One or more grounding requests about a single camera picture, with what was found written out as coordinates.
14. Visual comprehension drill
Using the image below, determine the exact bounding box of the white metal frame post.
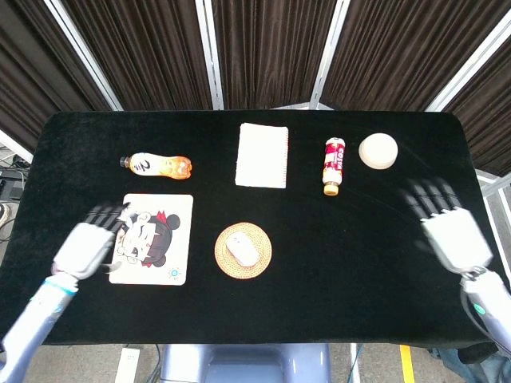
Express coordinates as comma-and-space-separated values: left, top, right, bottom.
0, 129, 34, 163
424, 27, 511, 113
42, 0, 124, 112
307, 0, 351, 111
194, 0, 225, 112

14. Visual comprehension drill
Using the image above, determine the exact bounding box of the white computer mouse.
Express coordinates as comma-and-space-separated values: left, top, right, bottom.
226, 232, 259, 267

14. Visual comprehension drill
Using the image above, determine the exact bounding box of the cartoon print mouse pad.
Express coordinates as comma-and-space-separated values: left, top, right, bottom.
108, 193, 195, 286

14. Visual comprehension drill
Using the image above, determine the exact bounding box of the black electronic device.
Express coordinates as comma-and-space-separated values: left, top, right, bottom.
0, 167, 29, 200

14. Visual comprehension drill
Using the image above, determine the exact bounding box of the orange tea plastic bottle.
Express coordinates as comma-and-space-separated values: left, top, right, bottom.
119, 152, 193, 180

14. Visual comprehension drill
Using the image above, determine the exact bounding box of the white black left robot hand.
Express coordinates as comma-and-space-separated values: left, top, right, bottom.
50, 201, 132, 283

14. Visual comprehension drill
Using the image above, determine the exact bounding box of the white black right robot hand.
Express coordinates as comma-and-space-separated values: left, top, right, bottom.
398, 177, 495, 277

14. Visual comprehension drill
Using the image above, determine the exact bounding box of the blue denim fabric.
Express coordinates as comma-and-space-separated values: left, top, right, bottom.
430, 345, 511, 383

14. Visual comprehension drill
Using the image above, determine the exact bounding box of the white round bowl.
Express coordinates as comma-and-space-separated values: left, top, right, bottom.
358, 132, 399, 171

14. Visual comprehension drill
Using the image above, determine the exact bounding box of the round woven straw coaster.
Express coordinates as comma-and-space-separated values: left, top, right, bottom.
214, 221, 274, 280

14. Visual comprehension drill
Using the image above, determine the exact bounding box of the dark brown pleated curtain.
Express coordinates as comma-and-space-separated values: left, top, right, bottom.
319, 0, 511, 112
442, 49, 511, 176
210, 0, 339, 111
59, 0, 213, 112
0, 0, 113, 152

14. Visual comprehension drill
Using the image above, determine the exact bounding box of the white spiral notebook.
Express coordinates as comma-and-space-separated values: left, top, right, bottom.
234, 122, 290, 188

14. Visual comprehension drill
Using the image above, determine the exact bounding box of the white power strip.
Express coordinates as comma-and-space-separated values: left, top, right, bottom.
114, 345, 141, 383

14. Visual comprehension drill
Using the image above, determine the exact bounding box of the black velvet tablecloth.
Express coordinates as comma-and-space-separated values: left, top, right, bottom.
0, 110, 511, 350

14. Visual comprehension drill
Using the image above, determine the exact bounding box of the red white coffee bottle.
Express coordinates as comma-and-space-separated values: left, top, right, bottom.
323, 136, 347, 196

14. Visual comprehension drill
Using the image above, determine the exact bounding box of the blue grey robot torso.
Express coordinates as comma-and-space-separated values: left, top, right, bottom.
159, 342, 332, 383

